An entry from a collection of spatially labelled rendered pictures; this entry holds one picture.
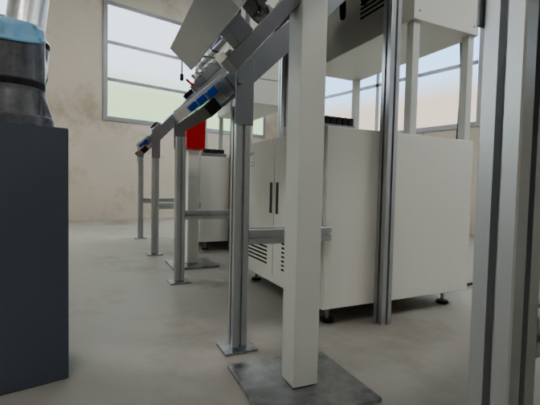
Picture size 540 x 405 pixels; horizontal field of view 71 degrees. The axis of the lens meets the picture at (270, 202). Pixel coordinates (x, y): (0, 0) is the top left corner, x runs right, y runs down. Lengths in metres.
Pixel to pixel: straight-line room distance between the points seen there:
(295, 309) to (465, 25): 1.22
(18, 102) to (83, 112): 3.89
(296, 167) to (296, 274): 0.22
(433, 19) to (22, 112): 1.26
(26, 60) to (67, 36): 4.02
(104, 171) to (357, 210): 3.92
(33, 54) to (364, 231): 0.99
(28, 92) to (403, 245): 1.14
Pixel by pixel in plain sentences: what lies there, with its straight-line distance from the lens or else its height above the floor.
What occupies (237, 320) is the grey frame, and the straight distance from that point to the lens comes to 1.04.
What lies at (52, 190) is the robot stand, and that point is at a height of 0.42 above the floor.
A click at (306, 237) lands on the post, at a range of 0.80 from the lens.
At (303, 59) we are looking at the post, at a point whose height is 0.69.
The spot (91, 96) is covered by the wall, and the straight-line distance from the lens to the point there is 4.88.
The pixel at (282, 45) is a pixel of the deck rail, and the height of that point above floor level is 0.83.
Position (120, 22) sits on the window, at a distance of 5.19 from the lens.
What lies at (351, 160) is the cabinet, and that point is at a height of 0.52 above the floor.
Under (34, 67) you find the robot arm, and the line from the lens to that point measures 0.99.
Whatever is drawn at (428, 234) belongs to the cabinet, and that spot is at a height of 0.28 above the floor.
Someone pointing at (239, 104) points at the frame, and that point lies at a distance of 0.99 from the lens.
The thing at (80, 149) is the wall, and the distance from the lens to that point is 4.78.
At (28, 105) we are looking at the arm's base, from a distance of 0.96.
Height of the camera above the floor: 0.44
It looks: 2 degrees down
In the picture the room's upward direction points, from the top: 1 degrees clockwise
